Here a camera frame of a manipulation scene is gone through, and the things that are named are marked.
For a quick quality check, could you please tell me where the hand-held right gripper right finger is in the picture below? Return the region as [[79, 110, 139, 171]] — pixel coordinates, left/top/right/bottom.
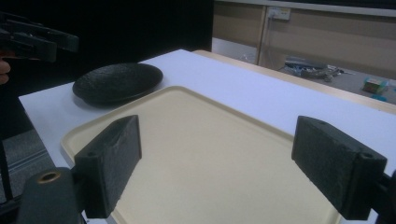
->
[[290, 115, 389, 221]]

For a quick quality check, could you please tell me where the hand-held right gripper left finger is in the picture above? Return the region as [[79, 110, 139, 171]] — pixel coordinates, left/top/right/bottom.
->
[[74, 114, 143, 219]]

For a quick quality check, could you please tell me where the black round plate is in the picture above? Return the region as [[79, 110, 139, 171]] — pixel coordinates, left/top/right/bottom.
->
[[72, 62, 164, 107]]

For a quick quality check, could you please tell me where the beige plastic tray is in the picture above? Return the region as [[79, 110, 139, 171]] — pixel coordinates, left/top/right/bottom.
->
[[60, 85, 344, 224]]

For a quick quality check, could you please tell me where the small teal object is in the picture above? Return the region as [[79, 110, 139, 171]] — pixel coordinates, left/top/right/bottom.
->
[[370, 93, 389, 103]]

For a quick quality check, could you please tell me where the black curtain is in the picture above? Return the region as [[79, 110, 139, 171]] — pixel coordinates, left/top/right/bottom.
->
[[0, 0, 215, 141]]

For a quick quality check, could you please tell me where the small colourful box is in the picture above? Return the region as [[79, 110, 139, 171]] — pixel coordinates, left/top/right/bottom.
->
[[361, 77, 389, 94]]

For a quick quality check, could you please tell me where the pile of cables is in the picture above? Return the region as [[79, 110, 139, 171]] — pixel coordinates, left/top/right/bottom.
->
[[283, 59, 345, 83]]

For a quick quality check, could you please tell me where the white wall socket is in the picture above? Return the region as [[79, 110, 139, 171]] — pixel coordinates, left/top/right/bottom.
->
[[267, 6, 292, 21]]

